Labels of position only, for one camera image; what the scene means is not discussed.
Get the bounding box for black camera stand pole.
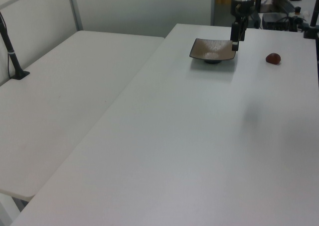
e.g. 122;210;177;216
0;11;30;81

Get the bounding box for small brown chestnut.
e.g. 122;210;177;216
265;52;282;65

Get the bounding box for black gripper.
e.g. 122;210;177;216
230;0;258;52

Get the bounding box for square brown ceramic plate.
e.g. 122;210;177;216
188;38;237;64

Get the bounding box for black equipment box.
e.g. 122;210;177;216
261;12;288;28

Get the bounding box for black clamp stand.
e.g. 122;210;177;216
302;1;319;39

